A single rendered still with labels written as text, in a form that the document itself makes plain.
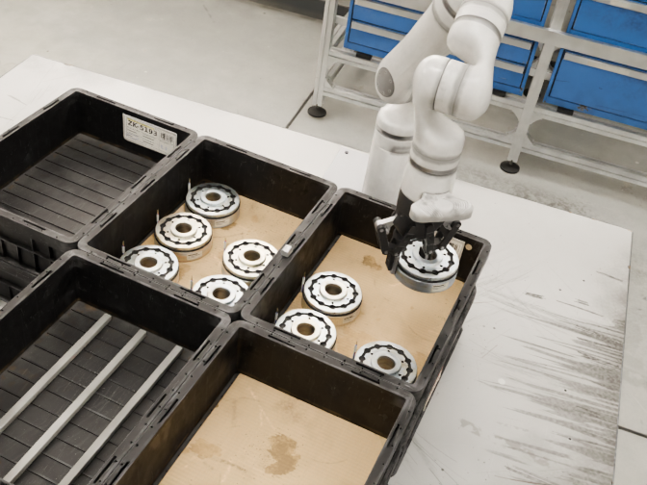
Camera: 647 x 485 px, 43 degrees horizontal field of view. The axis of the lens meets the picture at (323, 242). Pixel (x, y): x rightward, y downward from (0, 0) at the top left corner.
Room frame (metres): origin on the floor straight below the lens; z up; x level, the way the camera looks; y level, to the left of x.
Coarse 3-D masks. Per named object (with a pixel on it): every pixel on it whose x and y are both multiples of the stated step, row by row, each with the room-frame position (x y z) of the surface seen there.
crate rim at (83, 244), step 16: (192, 144) 1.31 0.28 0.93; (224, 144) 1.33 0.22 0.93; (176, 160) 1.26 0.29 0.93; (256, 160) 1.30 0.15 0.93; (272, 160) 1.30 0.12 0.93; (160, 176) 1.19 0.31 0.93; (304, 176) 1.27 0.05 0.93; (144, 192) 1.14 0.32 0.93; (128, 208) 1.10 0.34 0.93; (320, 208) 1.18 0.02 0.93; (304, 224) 1.12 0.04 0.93; (80, 240) 0.99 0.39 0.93; (288, 240) 1.08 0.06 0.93; (96, 256) 0.96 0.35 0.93; (112, 256) 0.97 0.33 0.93; (144, 272) 0.94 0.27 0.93; (176, 288) 0.92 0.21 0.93; (256, 288) 0.95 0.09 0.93; (208, 304) 0.90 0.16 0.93; (224, 304) 0.90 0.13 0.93; (240, 304) 0.91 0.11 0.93
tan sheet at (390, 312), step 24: (336, 264) 1.15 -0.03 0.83; (360, 264) 1.16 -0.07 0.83; (384, 264) 1.17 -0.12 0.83; (384, 288) 1.10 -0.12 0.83; (408, 288) 1.11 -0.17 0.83; (456, 288) 1.14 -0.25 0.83; (360, 312) 1.03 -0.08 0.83; (384, 312) 1.04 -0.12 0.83; (408, 312) 1.05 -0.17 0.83; (432, 312) 1.06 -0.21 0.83; (360, 336) 0.98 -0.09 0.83; (384, 336) 0.99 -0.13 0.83; (408, 336) 0.99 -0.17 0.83; (432, 336) 1.00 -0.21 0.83
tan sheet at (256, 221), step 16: (240, 208) 1.27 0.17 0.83; (256, 208) 1.27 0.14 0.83; (272, 208) 1.28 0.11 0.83; (240, 224) 1.22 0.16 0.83; (256, 224) 1.22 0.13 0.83; (272, 224) 1.23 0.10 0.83; (288, 224) 1.24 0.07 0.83; (240, 240) 1.17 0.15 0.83; (272, 240) 1.19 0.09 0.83; (208, 256) 1.11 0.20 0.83; (192, 272) 1.06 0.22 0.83; (208, 272) 1.07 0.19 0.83; (192, 288) 1.03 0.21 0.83
